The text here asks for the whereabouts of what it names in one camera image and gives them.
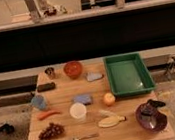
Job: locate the blue sponge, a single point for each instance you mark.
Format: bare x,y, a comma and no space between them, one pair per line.
85,99

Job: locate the red bowl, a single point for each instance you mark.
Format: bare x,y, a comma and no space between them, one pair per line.
73,69

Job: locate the small metal cup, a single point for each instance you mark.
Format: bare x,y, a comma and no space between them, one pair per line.
50,72

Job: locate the green plastic tray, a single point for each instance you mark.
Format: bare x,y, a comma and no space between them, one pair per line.
128,75

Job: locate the white plastic cup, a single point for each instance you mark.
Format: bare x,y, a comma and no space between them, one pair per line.
78,111

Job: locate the orange carrot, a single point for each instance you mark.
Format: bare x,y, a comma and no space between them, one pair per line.
46,114

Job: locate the black rectangular block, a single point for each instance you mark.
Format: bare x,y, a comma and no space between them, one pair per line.
46,87

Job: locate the grey blue cloth piece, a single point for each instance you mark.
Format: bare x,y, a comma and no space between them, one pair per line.
93,76

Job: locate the orange apple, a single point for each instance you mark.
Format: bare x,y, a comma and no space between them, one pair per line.
109,99

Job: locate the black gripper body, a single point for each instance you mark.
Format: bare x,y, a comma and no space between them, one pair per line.
151,106

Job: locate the blue plastic cup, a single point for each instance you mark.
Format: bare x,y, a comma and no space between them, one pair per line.
39,102

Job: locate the bunch of dark grapes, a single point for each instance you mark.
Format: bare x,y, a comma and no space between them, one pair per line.
51,131

